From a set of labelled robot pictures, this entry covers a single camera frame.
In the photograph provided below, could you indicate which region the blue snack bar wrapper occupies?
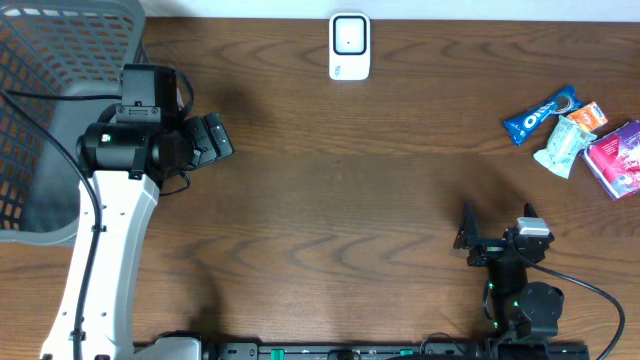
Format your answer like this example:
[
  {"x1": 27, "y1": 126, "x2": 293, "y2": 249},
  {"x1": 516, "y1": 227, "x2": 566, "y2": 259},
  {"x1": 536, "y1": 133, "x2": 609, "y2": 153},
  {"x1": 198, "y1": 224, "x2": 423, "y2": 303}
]
[{"x1": 503, "y1": 85, "x2": 584, "y2": 146}]

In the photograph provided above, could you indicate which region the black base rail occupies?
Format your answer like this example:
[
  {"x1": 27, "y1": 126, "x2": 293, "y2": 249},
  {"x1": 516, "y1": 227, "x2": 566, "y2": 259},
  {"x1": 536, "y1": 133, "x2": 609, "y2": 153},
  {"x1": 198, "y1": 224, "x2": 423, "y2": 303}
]
[{"x1": 134, "y1": 341, "x2": 591, "y2": 360}]

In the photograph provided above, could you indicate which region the dark grey plastic basket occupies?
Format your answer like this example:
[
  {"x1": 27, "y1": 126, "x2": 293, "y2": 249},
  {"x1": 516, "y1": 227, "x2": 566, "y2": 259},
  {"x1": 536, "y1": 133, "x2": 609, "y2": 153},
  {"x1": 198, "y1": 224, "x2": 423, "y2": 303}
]
[{"x1": 1, "y1": 0, "x2": 148, "y2": 246}]

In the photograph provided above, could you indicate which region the purple red tissue pack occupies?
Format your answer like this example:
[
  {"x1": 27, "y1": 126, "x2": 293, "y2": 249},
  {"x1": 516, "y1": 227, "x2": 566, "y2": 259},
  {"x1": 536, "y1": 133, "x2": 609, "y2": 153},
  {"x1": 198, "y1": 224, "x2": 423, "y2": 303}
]
[{"x1": 582, "y1": 120, "x2": 639, "y2": 200}]

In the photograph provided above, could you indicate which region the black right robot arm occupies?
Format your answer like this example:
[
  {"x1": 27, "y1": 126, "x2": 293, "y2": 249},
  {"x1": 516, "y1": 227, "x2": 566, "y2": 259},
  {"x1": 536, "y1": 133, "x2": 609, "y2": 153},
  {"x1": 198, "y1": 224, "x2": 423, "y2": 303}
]
[{"x1": 453, "y1": 203, "x2": 564, "y2": 342}]

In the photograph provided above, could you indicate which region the white barcode scanner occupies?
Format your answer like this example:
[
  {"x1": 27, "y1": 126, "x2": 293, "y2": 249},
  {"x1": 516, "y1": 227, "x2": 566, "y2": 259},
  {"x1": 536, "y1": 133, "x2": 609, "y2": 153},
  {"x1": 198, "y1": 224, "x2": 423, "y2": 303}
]
[{"x1": 328, "y1": 13, "x2": 371, "y2": 81}]

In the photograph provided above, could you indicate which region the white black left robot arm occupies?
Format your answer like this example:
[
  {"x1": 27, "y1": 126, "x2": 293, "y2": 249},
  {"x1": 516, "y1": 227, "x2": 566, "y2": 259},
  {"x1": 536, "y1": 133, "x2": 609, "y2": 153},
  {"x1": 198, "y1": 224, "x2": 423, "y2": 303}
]
[{"x1": 40, "y1": 113, "x2": 233, "y2": 359}]

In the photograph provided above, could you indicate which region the teal packet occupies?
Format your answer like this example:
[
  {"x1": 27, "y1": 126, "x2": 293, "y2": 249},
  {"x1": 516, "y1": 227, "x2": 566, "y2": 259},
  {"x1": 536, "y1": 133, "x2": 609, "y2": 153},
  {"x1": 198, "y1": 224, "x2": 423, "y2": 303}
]
[{"x1": 533, "y1": 116, "x2": 597, "y2": 179}]

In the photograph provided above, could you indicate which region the orange tissue pocket pack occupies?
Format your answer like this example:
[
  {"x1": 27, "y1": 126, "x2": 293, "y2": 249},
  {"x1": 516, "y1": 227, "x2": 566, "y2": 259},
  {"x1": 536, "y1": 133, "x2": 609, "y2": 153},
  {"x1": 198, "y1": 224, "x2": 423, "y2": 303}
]
[{"x1": 567, "y1": 102, "x2": 608, "y2": 132}]

